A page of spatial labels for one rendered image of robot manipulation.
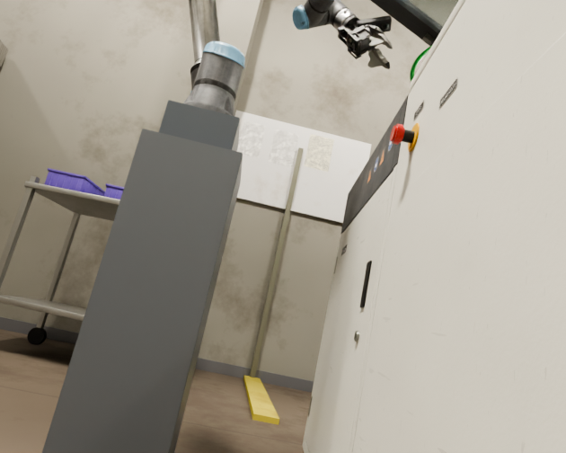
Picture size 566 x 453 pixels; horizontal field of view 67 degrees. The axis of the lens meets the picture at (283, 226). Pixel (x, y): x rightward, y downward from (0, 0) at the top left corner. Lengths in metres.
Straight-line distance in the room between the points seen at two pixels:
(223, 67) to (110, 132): 2.66
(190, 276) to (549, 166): 0.75
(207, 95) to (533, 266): 0.93
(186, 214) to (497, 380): 0.75
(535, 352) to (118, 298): 0.81
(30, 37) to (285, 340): 3.23
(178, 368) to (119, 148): 2.91
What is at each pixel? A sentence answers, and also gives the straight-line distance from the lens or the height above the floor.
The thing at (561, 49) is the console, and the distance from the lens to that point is 0.43.
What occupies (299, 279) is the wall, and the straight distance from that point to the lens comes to 3.41.
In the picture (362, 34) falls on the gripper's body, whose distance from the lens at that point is 1.53.
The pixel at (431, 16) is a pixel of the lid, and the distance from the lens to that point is 1.93.
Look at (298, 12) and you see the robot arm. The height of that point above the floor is 1.43.
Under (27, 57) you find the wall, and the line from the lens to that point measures 4.29.
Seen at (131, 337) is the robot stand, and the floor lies 0.34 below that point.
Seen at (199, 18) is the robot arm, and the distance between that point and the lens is 1.45.
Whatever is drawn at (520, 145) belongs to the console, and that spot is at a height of 0.62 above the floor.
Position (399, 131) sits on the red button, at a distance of 0.79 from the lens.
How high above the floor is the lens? 0.43
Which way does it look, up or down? 13 degrees up
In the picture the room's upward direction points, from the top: 12 degrees clockwise
